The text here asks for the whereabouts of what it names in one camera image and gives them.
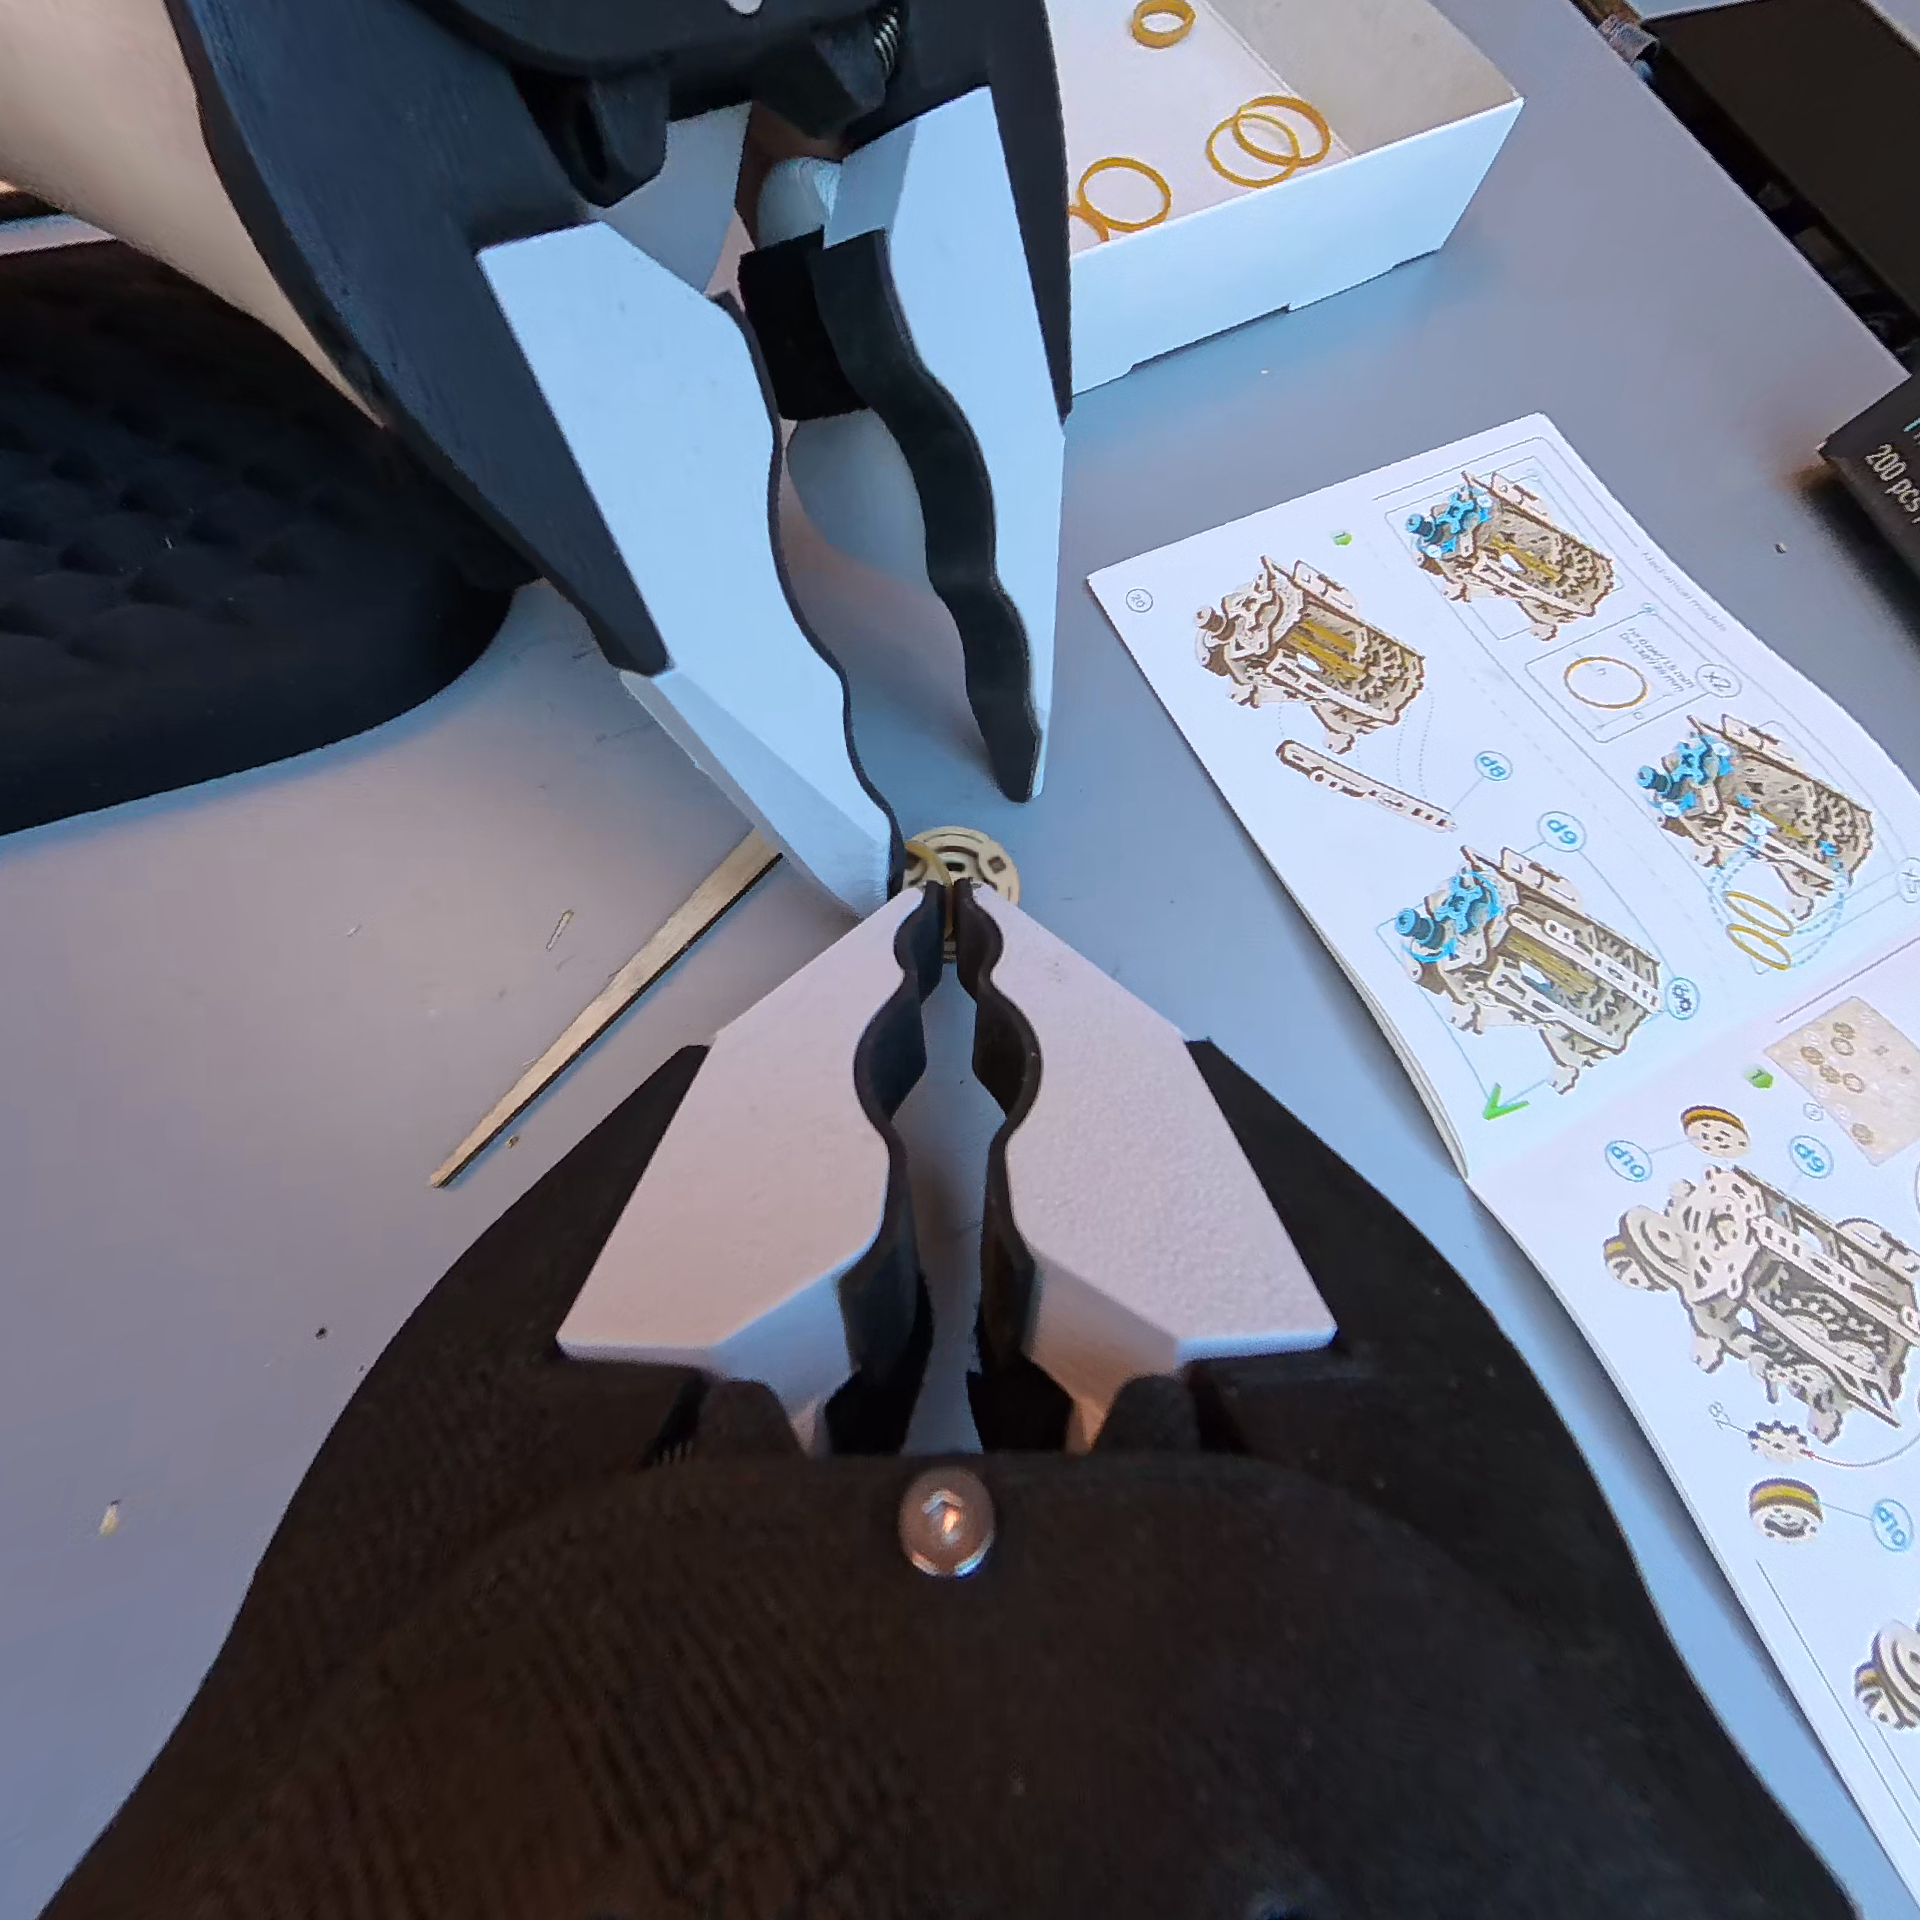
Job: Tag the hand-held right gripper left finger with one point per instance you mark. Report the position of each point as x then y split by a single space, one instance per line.
704 1202

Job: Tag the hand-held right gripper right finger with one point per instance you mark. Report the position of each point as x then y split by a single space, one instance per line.
1170 1202

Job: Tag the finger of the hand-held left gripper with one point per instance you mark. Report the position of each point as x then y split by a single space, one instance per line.
660 480
975 300

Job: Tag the round wooden disc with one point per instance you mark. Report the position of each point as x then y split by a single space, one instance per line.
978 859

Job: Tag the person's left forearm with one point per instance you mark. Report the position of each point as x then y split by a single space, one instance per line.
119 165

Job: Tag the grey desk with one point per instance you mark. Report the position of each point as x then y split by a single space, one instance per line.
299 1050

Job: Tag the thin wooden stick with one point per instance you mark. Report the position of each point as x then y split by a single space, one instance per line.
600 1020

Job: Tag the yellow rubber band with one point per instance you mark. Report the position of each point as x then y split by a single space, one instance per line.
1161 42
1329 133
1167 192
1212 149

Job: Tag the white cardboard box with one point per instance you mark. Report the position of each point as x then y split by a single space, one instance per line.
1349 212

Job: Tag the dark quilted seat cushion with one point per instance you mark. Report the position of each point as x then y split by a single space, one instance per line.
180 571

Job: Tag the assembly instruction booklet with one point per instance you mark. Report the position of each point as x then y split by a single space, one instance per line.
1499 839

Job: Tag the dark flat object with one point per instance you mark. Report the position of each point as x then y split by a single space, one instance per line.
1799 136

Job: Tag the black printed box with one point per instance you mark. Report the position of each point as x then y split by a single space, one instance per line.
1882 466

